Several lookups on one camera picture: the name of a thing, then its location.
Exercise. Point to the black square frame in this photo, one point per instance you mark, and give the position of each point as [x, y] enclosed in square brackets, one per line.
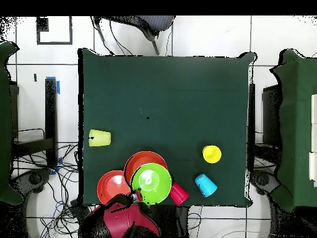
[42, 24]

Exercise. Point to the green table cloth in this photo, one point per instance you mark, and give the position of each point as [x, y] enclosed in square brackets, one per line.
[5, 124]
[297, 124]

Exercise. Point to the black chair base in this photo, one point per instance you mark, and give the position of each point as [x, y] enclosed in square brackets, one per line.
[32, 179]

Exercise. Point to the grey office chair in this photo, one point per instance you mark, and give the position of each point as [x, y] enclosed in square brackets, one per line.
[153, 22]

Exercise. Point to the light blue cup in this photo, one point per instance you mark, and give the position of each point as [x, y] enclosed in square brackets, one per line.
[206, 186]

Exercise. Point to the red cup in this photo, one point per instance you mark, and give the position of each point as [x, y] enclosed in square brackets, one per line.
[180, 194]

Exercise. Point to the translucent yellow cup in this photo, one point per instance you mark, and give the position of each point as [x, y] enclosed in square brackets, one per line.
[100, 138]

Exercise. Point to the opaque yellow cup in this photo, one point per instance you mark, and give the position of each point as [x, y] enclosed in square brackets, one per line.
[212, 154]

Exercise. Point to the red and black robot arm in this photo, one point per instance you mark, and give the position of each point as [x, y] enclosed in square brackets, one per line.
[123, 220]

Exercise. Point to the large green bowl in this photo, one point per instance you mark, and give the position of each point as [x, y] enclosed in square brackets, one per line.
[158, 186]

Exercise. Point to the orange bowl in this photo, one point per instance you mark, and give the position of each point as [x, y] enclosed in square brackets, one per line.
[138, 160]
[111, 186]

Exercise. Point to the blue tape strip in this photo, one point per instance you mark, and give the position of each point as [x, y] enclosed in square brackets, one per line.
[59, 162]
[58, 88]

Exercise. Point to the black power strip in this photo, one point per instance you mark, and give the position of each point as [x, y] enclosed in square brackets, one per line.
[76, 209]

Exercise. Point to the dark green tablecloth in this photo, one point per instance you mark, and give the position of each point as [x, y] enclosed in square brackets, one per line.
[148, 99]

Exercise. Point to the small black floor marker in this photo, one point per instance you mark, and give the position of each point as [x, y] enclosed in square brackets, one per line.
[35, 77]

